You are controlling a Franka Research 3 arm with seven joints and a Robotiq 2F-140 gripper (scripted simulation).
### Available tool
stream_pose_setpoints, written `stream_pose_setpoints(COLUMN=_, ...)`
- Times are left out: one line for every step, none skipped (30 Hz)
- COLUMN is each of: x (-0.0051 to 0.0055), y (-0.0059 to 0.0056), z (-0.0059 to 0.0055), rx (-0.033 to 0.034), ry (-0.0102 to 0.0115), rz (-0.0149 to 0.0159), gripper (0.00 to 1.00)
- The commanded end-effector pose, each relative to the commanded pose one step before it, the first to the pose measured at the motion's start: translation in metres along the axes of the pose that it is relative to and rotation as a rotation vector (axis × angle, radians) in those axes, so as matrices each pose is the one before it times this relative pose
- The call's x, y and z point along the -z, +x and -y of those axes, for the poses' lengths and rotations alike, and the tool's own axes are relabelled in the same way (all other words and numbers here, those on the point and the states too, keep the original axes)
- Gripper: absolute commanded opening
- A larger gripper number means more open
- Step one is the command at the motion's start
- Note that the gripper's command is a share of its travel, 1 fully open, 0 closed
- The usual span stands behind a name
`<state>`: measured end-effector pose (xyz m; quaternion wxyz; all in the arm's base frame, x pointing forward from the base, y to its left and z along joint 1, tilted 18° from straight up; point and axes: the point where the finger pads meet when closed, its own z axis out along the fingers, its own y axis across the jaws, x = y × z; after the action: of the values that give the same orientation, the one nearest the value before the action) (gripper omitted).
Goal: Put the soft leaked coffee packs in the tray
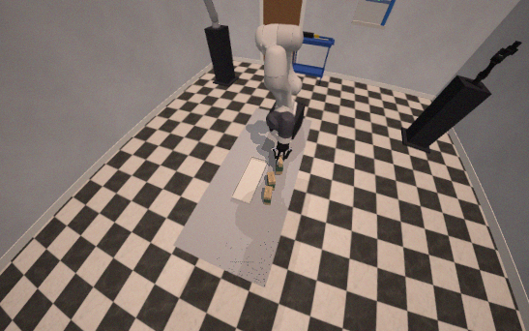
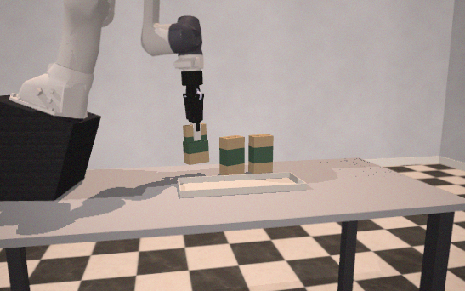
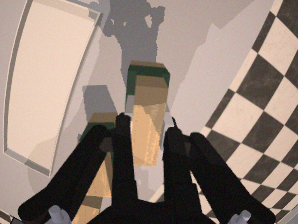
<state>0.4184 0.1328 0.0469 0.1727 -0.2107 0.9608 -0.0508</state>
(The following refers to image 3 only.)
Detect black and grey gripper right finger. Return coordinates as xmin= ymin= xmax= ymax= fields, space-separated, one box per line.
xmin=160 ymin=103 xmax=276 ymax=224

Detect cream shallow tray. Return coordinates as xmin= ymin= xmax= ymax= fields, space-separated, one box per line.
xmin=3 ymin=0 xmax=103 ymax=178

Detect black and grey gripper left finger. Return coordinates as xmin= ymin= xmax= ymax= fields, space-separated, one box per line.
xmin=18 ymin=95 xmax=142 ymax=224

